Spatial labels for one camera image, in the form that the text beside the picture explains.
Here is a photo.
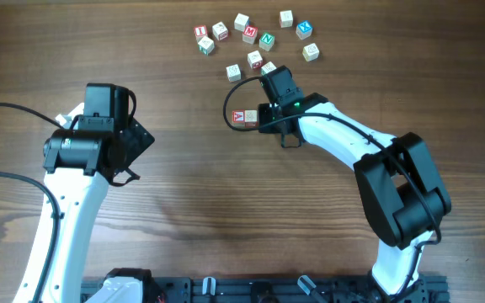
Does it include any plain top block blue side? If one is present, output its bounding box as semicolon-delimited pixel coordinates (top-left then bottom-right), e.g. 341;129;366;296
234;13;249;32

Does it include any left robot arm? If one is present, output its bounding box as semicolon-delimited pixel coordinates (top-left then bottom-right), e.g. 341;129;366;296
13;83;155;302

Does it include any plain wooden picture block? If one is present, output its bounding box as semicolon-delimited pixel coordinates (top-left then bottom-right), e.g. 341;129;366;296
226;64;242;82

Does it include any green-sided picture block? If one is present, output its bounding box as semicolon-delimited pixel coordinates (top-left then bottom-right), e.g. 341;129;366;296
261;61;276;76

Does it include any red M letter block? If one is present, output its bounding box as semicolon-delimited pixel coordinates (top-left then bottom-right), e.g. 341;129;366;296
242;25;258;45

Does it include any teal-sided picture block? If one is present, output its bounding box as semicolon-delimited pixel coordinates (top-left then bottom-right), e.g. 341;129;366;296
198;36;215;56

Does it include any plain wooden block top right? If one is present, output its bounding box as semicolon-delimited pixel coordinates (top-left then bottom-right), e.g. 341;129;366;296
280;10;294;28

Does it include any red I letter block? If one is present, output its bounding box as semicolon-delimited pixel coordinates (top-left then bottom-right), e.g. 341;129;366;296
194;25;208;42

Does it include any green N letter block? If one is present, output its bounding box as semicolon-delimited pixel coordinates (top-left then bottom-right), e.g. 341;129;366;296
259;32;275;51

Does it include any red O sided block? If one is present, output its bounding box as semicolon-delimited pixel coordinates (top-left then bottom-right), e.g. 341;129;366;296
248;50;264;70

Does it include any red-sided picture block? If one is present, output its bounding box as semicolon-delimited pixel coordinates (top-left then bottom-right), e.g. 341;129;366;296
212;22;229;40

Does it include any yellow-sided block right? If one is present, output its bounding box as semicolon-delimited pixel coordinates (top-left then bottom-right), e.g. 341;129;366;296
302;43;320;61

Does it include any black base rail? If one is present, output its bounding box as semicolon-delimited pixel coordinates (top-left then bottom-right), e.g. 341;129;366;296
80;275;450;303

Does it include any dark red sided block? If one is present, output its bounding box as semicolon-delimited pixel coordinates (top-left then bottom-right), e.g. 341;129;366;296
244;110;258;128

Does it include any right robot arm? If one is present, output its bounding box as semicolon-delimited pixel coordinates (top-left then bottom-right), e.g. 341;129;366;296
258;66;451;302

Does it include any blue X letter block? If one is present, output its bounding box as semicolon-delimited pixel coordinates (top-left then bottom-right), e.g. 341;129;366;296
296;20;313;40

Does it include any red A letter block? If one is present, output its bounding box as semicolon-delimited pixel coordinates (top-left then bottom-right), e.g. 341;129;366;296
232;110;245;127

